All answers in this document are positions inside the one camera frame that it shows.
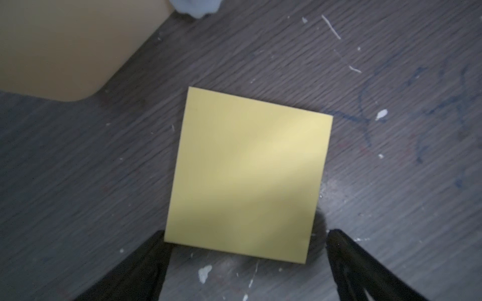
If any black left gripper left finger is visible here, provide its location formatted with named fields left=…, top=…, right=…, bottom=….
left=76, top=231, right=173, bottom=300

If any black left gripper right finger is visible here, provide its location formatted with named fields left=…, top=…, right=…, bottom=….
left=326, top=229, right=426, bottom=300

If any yellow sticky pad right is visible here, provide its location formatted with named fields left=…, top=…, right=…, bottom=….
left=165, top=87, right=333, bottom=264

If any blue penguin drawer knob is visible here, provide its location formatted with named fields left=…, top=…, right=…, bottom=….
left=169, top=0, right=223, bottom=19

